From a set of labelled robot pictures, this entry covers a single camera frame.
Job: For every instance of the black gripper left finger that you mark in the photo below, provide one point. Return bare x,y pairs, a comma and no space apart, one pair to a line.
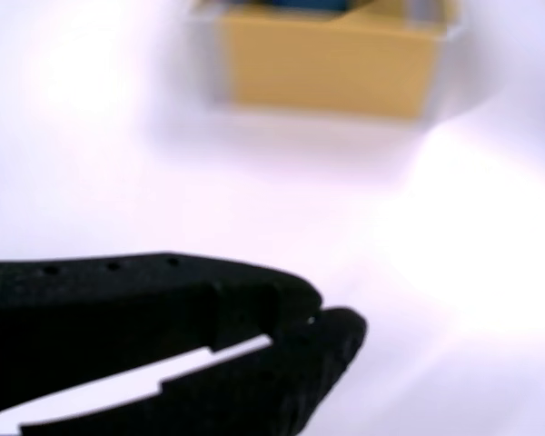
118,309

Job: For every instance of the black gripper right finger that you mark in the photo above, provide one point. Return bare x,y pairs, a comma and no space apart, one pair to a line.
254,395

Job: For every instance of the blue cube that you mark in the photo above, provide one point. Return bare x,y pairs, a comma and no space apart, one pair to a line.
300,3

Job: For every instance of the yellow box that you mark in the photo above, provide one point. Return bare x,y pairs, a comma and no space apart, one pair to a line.
327,68

